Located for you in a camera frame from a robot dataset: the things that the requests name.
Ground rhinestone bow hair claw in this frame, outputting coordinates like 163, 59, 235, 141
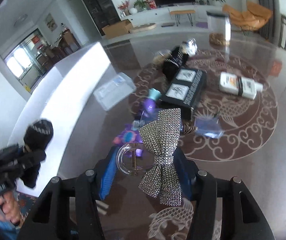
116, 108, 182, 206

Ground person's left hand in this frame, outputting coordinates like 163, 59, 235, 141
0, 192, 21, 224

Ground black beaded hair clip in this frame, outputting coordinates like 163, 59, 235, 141
21, 119, 54, 189

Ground rimless glasses with brown tie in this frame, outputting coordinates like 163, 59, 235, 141
180, 111, 224, 139

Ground purple octopus toy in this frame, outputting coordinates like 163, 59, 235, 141
113, 124, 142, 147

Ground white lotion bottle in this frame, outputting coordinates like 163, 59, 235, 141
219, 72, 263, 100

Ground clear plastic storage box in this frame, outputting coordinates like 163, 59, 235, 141
94, 73, 136, 111

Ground black rectangular box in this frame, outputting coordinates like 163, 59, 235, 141
160, 68, 207, 121

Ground purple mermaid tail toy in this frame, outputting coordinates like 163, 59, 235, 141
140, 88, 161, 121

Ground black studded hair accessory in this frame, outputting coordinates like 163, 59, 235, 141
161, 45, 189, 83

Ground clear plastic jar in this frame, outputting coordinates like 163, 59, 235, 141
206, 10, 231, 46

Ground cardboard box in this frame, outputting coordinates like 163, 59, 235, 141
102, 20, 133, 39

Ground orange lounge chair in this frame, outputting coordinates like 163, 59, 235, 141
222, 1, 273, 31

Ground black bookshelf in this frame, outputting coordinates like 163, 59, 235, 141
83, 0, 120, 36

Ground small wooden bench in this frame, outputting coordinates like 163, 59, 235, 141
170, 9, 196, 26

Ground white tv cabinet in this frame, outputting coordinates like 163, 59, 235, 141
121, 4, 223, 26

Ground red flower vase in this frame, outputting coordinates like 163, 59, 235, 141
118, 0, 130, 17

